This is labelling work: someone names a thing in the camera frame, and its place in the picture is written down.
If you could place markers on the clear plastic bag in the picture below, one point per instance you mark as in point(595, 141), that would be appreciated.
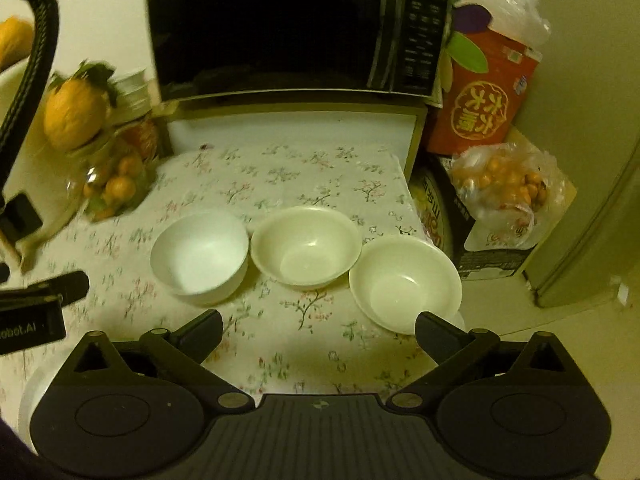
point(520, 15)

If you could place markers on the white air fryer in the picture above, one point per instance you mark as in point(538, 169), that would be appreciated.
point(35, 160)

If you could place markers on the floral tablecloth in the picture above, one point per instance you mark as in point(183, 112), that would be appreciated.
point(300, 180)

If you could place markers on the glass jar of kumquats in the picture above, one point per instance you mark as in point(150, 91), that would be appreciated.
point(117, 185)

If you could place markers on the cream bowl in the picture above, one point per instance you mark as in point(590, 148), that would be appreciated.
point(305, 250)
point(400, 280)

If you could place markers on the small orange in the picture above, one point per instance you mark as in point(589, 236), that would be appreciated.
point(12, 42)

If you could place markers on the black carton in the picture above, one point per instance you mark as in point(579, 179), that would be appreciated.
point(440, 220)

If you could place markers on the black microwave oven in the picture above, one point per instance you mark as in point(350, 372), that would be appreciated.
point(270, 25)

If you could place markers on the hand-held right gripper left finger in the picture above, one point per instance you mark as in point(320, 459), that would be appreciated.
point(200, 335)

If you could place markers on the red gift box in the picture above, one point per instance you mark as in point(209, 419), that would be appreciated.
point(480, 105)

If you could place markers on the red-label lidded jar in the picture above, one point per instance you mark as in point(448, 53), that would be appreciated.
point(142, 130)

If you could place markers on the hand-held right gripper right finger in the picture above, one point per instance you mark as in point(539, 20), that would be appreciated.
point(439, 337)

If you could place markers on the large orange with leaves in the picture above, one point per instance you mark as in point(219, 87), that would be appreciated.
point(75, 115)

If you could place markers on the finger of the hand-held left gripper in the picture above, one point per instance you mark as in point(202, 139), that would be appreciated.
point(55, 287)

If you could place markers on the white bowl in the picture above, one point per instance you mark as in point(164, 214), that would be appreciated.
point(200, 255)

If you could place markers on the plastic bag of kumquats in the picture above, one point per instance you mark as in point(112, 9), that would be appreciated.
point(505, 185)

